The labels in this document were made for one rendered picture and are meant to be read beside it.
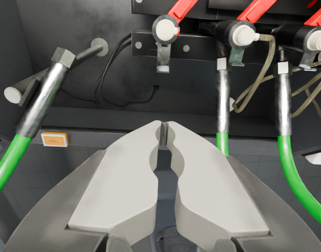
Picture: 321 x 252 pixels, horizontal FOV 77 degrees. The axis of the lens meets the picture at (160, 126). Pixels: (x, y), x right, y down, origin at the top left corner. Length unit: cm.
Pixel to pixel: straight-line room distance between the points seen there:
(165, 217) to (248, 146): 40
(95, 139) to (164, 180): 43
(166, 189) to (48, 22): 62
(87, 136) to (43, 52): 23
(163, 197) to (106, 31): 58
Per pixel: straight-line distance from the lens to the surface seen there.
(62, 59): 24
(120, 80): 53
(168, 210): 77
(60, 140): 49
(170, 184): 81
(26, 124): 23
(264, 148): 53
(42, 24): 56
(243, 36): 23
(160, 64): 24
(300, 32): 29
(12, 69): 54
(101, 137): 47
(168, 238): 74
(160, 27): 22
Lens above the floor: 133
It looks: 61 degrees down
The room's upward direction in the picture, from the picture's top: 179 degrees clockwise
